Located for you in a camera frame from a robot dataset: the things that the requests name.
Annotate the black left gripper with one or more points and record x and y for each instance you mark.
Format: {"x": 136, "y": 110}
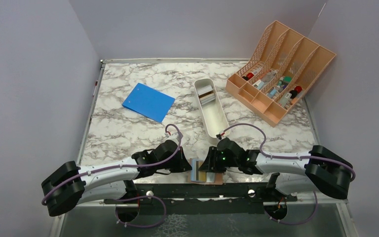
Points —
{"x": 183, "y": 165}

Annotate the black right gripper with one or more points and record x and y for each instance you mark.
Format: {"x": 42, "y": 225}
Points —
{"x": 210, "y": 164}

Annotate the gold credit card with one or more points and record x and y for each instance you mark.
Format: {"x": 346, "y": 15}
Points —
{"x": 200, "y": 176}

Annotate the tan leather card holder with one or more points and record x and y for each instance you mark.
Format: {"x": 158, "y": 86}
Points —
{"x": 211, "y": 177}

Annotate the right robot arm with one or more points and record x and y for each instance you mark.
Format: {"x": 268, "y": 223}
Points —
{"x": 316, "y": 170}

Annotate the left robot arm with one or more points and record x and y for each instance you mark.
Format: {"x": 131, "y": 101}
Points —
{"x": 71, "y": 184}

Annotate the white oblong plastic tray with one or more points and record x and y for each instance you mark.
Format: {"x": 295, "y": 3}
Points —
{"x": 212, "y": 114}

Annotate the blue folder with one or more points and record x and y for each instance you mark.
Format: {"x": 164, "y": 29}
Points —
{"x": 149, "y": 102}

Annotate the red cap bottle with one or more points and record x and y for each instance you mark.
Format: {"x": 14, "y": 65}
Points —
{"x": 295, "y": 92}

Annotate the green cap bottle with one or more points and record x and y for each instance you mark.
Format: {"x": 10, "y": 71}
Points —
{"x": 285, "y": 80}

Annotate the orange desk organizer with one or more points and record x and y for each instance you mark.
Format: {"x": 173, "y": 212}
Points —
{"x": 280, "y": 52}

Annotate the black mounting rail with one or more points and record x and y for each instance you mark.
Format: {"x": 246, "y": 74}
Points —
{"x": 228, "y": 197}

